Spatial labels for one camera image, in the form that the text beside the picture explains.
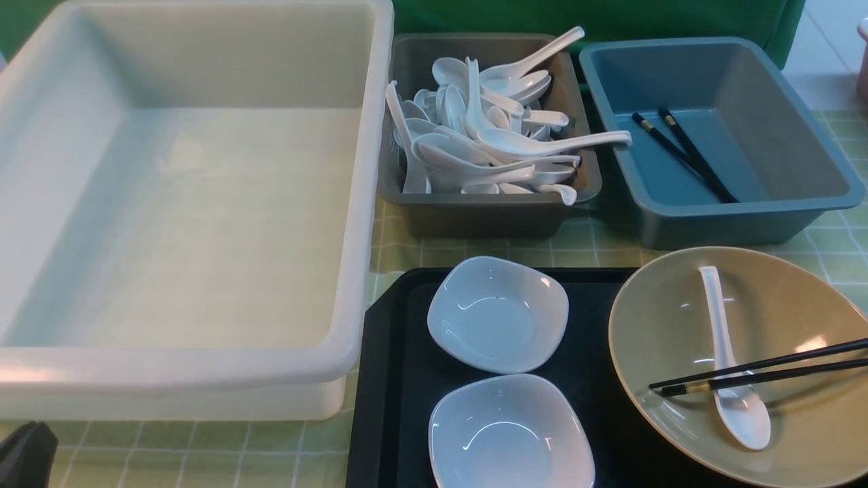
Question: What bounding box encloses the white square dish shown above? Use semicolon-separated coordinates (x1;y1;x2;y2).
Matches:
427;373;596;487
426;256;570;375

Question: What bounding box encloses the beige noodle bowl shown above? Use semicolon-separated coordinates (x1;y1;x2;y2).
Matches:
608;246;866;487

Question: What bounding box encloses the white soup spoon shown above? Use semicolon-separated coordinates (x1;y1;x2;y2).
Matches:
698;266;771;451

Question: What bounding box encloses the black chopstick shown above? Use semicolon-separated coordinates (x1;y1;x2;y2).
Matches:
648;338;867;389
659;107;738;203
648;358;867;397
631;113;735;203

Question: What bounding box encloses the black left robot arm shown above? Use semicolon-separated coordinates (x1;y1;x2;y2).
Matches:
1;421;58;487

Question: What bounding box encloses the white spoon leaning left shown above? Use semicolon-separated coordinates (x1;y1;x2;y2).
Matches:
385;80;431;195

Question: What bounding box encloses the white spoon pointing right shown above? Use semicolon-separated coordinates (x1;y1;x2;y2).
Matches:
477;129;633;161

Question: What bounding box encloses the black serving tray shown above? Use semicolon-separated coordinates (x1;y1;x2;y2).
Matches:
345;267;868;488

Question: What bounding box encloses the white spoon sticking up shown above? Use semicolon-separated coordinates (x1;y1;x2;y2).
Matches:
479;26;585;81

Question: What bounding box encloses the grey plastic spoon bin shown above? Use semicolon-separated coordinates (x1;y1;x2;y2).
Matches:
377;32;598;240

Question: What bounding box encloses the large white plastic tub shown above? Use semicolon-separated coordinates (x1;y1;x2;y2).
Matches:
1;1;393;421

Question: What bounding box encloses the blue plastic chopstick bin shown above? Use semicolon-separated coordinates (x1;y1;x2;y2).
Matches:
580;37;866;250

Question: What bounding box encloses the green backdrop cloth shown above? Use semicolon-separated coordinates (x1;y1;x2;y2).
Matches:
0;0;806;70

